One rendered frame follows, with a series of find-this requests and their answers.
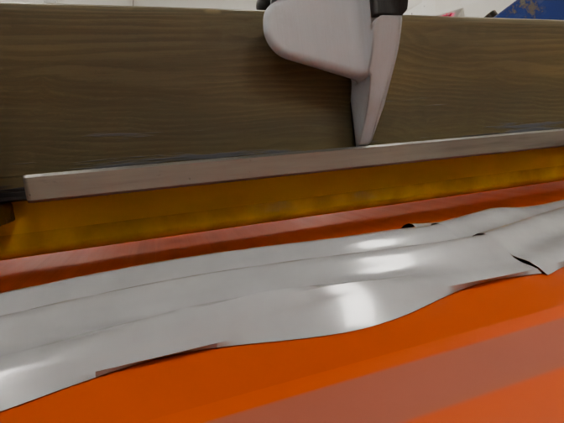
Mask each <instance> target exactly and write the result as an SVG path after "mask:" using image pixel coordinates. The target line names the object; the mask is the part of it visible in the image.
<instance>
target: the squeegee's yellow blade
mask: <svg viewBox="0 0 564 423"><path fill-rule="evenodd" d="M559 165H564V147H559V148H550V149H535V150H527V151H520V152H511V153H503V154H488V155H479V156H472V157H464V158H455V159H440V160H432V161H424V162H416V163H408V164H393V165H385V166H377V167H368V168H361V169H352V170H338V171H329V172H321V173H313V174H305V175H290V176H282V177H274V178H266V179H257V180H242V181H234V182H226V183H218V184H210V185H195V186H187V187H179V188H170V189H163V190H155V191H140V192H131V193H123V194H115V195H107V196H92V197H84V198H76V199H68V200H59V201H44V202H36V203H28V202H27V201H15V202H12V204H13V211H14V216H15V221H13V222H10V223H7V224H5V225H2V226H1V227H0V236H7V235H14V234H20V233H27V232H40V231H47V230H54V229H60V228H67V227H79V226H86V225H93V224H100V223H107V222H120V221H127V220H133V219H140V218H147V217H159V216H166V215H173V214H180V213H187V212H199V211H206V210H213V209H220V208H227V207H234V206H246V205H252V204H259V203H266V202H273V201H286V200H293V199H300V198H306V197H313V196H326V195H333V194H340V193H346V192H353V191H365V190H372V189H379V188H386V187H393V186H400V185H413V184H420V183H426V182H433V181H439V180H452V179H459V178H466V177H473V176H480V175H492V174H499V173H506V172H513V171H520V170H532V169H539V168H545V167H552V166H559Z"/></svg>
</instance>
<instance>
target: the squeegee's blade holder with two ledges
mask: <svg viewBox="0 0 564 423"><path fill-rule="evenodd" d="M559 147H564V128H561V129H552V130H541V131H531V132H522V133H502V134H493V135H483V136H473V137H463V138H444V139H434V140H425V141H415V142H404V143H395V144H375V145H366V146H357V147H346V148H336V149H318V150H307V151H298V152H288V153H277V154H259V155H249V156H239V157H229V158H220V159H200V160H191V161H181V162H171V163H161V164H142V165H132V166H122V167H112V168H102V169H93V170H73V171H64V172H54V173H44V174H35V175H23V185H24V189H25V194H26V198H27V202H28V203H36V202H44V201H59V200H68V199H76V198H84V197H92V196H107V195H115V194H123V193H131V192H140V191H155V190H163V189H170V188H179V187H187V186H195V185H210V184H218V183H226V182H234V181H242V180H257V179H266V178H274V177H282V176H290V175H305V174H313V173H321V172H329V171H338V170H352V169H361V168H368V167H377V166H385V165H400V164H408V163H416V162H424V161H432V160H440V159H455V158H464V157H472V156H479V155H488V154H503V153H511V152H520V151H527V150H535V149H550V148H559Z"/></svg>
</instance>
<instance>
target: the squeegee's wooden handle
mask: <svg viewBox="0 0 564 423"><path fill-rule="evenodd" d="M264 12H265V10H247V9H222V8H172V7H145V6H119V5H94V4H68V3H17V2H0V203H7V202H15V201H27V198H26V194H25V189H24V182H23V175H35V174H44V173H54V172H64V171H73V170H93V169H102V168H112V167H122V166H132V165H151V164H161V163H171V162H181V161H191V160H200V159H220V158H229V157H239V156H249V155H259V154H277V153H288V152H298V151H307V150H318V149H336V148H346V147H355V145H354V137H353V122H352V115H351V108H350V102H351V90H352V82H351V79H349V78H346V77H344V76H339V75H336V74H332V73H330V72H327V71H323V70H319V69H317V68H313V67H310V66H307V65H302V64H300V63H296V62H294V61H291V60H286V59H284V58H282V57H280V56H278V55H277V54H275V53H274V52H273V51H272V50H271V48H270V47H269V45H268V43H267V41H266V39H265V37H264V26H263V18H264ZM561 128H564V20H556V19H530V18H480V17H453V16H428V15H402V26H401V34H400V40H399V49H398V54H397V57H396V61H395V65H394V70H393V74H392V77H391V81H390V83H389V89H388V93H387V97H386V100H385V104H384V108H383V111H382V113H381V116H380V118H379V122H378V125H377V127H376V130H375V132H374V135H373V139H372V141H371V143H370V144H368V145H375V144H395V143H404V142H415V141H425V140H434V139H444V138H463V137H473V136H483V135H493V134H502V133H522V132H531V131H541V130H552V129H561Z"/></svg>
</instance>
